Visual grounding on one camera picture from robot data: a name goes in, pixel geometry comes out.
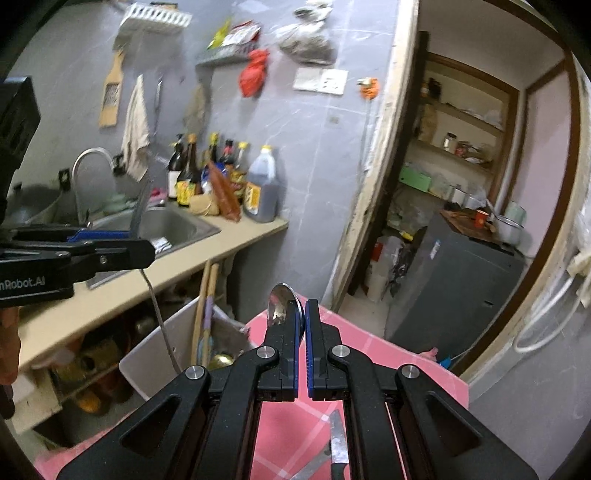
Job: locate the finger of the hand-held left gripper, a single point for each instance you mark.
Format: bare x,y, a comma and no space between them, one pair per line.
99,234
120,254

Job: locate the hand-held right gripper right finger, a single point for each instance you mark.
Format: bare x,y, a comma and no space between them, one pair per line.
310,350

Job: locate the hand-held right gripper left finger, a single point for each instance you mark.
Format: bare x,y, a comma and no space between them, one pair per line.
277,360

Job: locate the white perforated utensil holder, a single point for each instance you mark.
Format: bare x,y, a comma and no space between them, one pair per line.
152,364

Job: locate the person's left hand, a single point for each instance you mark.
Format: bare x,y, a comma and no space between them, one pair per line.
9,341

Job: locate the steel sink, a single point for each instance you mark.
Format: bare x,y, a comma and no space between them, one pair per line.
175,226

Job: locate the wok with lid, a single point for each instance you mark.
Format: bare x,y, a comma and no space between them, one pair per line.
37,203

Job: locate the pink plaid tablecloth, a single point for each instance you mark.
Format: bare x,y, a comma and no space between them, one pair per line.
277,434

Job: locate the beige kitchen counter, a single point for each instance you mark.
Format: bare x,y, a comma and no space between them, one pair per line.
194,258

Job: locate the steel faucet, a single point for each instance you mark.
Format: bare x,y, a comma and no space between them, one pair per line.
92,152

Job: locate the dark glass bottle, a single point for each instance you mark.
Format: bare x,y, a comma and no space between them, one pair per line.
173,175

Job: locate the beige lumpy object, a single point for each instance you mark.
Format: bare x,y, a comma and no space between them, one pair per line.
204,205

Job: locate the beige hanging towel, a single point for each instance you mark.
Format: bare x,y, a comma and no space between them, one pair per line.
136,134

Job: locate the orange-brown packet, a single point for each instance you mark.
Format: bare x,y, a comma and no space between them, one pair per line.
226,194

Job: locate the wooden grater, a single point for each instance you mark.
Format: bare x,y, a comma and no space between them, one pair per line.
111,97

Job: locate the yellow-capped sauce bottle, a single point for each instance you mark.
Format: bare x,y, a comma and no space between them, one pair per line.
213,147

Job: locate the hanging metal rod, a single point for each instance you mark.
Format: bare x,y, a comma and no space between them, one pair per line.
158,106

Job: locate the red-capped sauce bottle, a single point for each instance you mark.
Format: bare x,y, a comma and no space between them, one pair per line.
227,154

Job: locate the grey cabinet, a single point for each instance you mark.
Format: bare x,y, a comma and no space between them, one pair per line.
452,286

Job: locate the dark liquid plastic jug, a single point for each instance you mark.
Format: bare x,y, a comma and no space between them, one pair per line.
263,189

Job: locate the brown hanging mesh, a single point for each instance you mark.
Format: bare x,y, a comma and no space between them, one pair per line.
196,110

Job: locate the green box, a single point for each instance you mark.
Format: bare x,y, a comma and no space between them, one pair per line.
414,177

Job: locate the red cup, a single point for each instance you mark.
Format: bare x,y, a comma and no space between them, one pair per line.
482,219

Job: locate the red plastic bag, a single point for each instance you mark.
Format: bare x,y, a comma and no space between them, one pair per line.
254,74

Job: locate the metal pot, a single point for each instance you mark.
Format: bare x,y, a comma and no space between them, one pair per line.
508,230

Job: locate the seasoning packets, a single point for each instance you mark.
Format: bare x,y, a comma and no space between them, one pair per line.
235,34

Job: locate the orange plug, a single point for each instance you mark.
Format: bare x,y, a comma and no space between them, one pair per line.
369,88

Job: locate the wooden shelf unit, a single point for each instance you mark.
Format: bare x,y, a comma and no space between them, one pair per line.
461,115

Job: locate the clear bag of dried goods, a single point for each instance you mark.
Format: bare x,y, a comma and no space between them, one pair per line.
304,41

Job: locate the yellow rubber gloves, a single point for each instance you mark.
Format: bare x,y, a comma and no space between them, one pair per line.
582,263

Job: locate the metal wall shelf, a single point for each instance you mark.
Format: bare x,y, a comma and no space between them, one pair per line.
221,54

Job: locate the white wall basket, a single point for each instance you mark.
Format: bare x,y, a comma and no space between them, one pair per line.
152,16

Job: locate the wooden door frame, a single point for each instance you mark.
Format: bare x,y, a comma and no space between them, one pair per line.
392,115

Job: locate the white wall switch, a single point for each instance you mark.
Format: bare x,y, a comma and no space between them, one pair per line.
307,79

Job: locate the white wall socket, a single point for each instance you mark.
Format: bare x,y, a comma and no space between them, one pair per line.
334,82

